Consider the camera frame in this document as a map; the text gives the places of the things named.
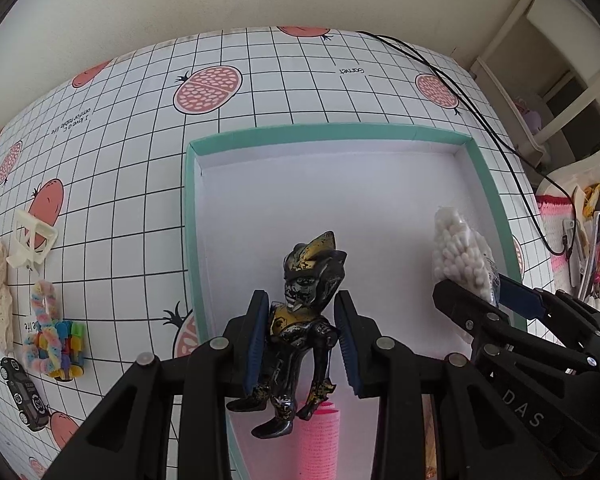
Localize black gold action figure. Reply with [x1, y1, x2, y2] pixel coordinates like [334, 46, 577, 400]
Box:
[227, 231, 347, 440]

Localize pink hair roller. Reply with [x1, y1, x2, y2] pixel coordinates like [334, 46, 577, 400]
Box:
[298, 402, 340, 480]

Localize black toy car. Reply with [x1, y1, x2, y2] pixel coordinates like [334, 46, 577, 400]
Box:
[0, 356, 50, 432]

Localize cream plastic hair claw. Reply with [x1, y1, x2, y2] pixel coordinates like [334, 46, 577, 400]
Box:
[6, 209, 58, 272]

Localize teal cardboard box lid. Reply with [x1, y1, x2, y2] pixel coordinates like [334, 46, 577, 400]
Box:
[183, 122, 528, 480]

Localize pastel rainbow hair tie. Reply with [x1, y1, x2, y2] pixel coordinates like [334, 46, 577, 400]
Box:
[21, 279, 64, 376]

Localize bag of cotton swabs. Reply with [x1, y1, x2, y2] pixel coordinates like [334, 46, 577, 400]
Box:
[432, 207, 501, 308]

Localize pomegranate grid tablecloth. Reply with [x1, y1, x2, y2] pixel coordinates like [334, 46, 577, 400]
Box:
[0, 27, 554, 479]

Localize black cable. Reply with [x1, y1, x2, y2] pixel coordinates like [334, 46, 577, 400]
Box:
[355, 29, 584, 256]

